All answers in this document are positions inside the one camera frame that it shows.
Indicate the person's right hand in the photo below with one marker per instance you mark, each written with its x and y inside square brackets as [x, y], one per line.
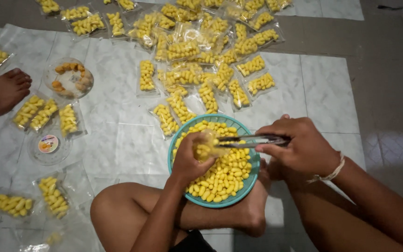
[306, 147]

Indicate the person's left hand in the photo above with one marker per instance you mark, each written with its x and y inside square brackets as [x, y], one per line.
[184, 161]

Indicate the person's left fingers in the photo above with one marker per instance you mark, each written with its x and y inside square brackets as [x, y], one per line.
[198, 138]

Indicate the half-filled clear snack bag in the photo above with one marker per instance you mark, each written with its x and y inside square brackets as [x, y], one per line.
[205, 151]

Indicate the metal tongs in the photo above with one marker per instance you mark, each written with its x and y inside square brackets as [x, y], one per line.
[243, 141]

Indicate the teal plastic basket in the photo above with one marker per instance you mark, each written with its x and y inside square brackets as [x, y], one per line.
[229, 120]

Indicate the heap of loose yellow snacks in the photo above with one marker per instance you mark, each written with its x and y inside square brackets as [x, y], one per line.
[226, 175]

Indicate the pile of yellow snack packets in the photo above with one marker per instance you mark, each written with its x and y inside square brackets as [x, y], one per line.
[187, 49]

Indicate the person's left leg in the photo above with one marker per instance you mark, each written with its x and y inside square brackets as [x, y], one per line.
[124, 210]

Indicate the person's leg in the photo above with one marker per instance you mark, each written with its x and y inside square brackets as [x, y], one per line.
[327, 224]
[124, 210]

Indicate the person's black shorts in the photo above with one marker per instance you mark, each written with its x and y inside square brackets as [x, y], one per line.
[194, 243]

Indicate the round clear cookie container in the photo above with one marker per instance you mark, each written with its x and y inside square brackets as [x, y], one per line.
[69, 78]

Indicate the round clear lid with sticker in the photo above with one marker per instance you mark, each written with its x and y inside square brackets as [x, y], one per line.
[48, 145]

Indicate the person's right leg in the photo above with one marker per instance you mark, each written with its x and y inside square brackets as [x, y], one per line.
[327, 224]

